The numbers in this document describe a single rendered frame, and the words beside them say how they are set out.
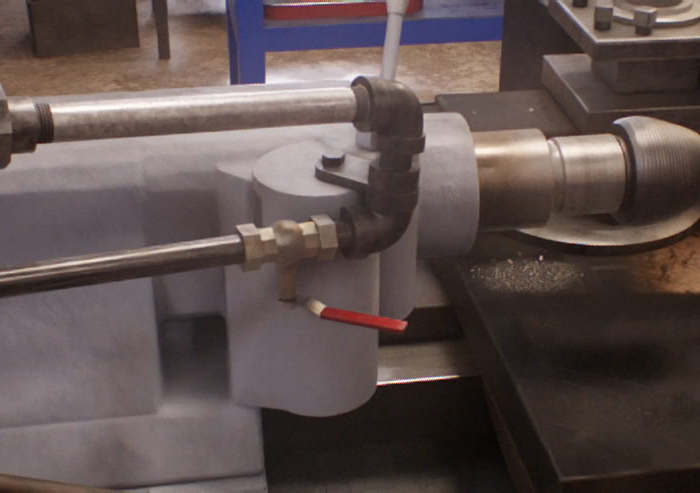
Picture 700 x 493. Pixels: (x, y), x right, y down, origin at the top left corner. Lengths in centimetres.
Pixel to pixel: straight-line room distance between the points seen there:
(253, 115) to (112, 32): 399
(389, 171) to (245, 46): 197
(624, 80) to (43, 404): 65
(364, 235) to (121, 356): 21
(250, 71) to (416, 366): 163
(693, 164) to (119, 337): 46
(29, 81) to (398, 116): 374
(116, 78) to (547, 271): 335
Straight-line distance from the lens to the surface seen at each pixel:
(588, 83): 122
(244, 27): 267
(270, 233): 72
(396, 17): 83
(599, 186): 92
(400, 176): 73
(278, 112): 68
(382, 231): 74
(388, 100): 70
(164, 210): 82
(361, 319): 73
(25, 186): 81
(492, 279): 111
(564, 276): 113
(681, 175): 94
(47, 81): 440
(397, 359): 116
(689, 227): 123
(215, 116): 66
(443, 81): 427
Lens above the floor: 148
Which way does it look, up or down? 28 degrees down
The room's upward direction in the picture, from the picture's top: straight up
